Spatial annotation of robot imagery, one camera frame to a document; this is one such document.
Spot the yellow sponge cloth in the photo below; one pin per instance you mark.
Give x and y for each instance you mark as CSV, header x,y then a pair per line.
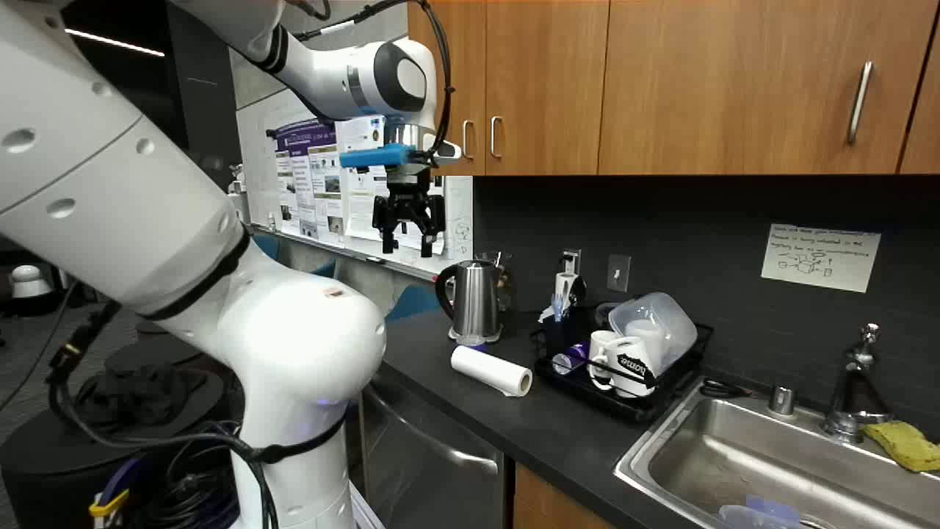
x,y
907,444

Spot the white handwritten paper note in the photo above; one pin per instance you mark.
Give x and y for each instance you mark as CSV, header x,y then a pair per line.
x,y
821,257

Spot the black dish rack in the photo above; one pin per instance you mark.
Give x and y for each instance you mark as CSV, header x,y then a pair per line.
x,y
647,401

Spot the ceiling light strip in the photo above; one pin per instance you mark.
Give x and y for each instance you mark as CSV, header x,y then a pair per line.
x,y
118,43

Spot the stainless steel dishwasher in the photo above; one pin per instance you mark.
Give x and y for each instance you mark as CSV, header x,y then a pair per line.
x,y
429,472

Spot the chrome faucet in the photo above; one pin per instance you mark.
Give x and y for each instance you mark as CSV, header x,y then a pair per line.
x,y
855,387

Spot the white mug with print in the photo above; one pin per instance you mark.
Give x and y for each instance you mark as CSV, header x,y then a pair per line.
x,y
635,367

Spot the steel electric kettle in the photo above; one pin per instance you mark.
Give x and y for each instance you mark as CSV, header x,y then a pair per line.
x,y
476,297

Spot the clear plastic container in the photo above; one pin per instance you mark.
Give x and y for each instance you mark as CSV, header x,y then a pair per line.
x,y
657,326

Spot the wooden lower cabinet door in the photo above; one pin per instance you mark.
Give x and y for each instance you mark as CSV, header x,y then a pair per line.
x,y
547,504

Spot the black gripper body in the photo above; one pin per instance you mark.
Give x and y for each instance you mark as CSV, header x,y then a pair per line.
x,y
410,193

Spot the white kettle base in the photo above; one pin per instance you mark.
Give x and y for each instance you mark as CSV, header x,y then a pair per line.
x,y
473,340

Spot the wooden cabinet door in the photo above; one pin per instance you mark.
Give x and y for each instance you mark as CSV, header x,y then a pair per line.
x,y
547,504
470,59
926,126
547,88
745,88

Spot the black round pedestal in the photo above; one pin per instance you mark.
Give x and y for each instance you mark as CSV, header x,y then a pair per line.
x,y
47,472

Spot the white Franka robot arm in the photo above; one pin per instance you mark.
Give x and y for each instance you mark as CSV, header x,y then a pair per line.
x,y
149,223

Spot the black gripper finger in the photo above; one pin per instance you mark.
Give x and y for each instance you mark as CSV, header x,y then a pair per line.
x,y
387,231
434,234

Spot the wooden upper cabinet door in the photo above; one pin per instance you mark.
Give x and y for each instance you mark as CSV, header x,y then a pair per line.
x,y
470,59
926,126
745,88
547,88

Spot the plain white mug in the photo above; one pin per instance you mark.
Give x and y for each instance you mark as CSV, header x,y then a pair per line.
x,y
601,357

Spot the white dome object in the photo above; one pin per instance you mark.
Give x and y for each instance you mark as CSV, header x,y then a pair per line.
x,y
30,279

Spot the blue plastic item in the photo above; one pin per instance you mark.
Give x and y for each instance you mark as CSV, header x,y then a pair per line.
x,y
760,513

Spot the small purple cup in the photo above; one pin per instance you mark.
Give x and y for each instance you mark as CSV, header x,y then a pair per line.
x,y
569,359

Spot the stainless steel sink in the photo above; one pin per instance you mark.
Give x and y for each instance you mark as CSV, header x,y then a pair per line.
x,y
745,460

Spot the white paper towel roll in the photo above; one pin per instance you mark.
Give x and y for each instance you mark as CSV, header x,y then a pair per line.
x,y
490,372

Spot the small metal cup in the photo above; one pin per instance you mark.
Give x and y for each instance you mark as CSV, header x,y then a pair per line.
x,y
783,401

